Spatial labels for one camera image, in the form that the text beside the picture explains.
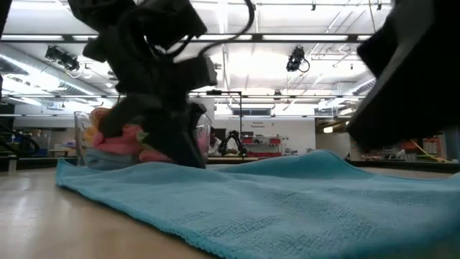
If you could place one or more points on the lit wall lamp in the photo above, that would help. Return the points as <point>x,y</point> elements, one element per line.
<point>327,129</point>

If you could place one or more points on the person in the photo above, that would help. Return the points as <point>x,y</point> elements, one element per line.
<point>214,142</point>

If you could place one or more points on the blue microfiber towel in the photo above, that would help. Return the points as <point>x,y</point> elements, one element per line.
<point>269,201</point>
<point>104,160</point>

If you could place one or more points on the pink microfiber towel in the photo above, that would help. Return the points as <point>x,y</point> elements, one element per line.
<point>154,156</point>
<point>122,145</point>

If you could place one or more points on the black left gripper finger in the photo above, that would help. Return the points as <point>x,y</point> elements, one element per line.
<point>125,115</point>
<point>179,136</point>

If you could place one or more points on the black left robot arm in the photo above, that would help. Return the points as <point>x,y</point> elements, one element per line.
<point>97,11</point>

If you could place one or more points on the red storage rack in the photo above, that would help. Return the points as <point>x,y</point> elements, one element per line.
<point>395,153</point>

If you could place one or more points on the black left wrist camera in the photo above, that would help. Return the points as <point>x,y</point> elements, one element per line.
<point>172,21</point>

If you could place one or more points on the orange microfiber towel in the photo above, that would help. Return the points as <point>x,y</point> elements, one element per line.
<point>98,114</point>

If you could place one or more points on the black ceiling camera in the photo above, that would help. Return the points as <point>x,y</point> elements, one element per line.
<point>63,57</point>
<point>295,59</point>

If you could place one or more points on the white shelf with red bins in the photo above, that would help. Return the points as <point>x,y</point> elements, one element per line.
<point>264,145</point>

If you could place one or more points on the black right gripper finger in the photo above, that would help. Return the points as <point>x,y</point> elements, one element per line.
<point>402,115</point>

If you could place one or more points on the clear plastic bin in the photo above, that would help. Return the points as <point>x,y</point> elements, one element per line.
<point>81,133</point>

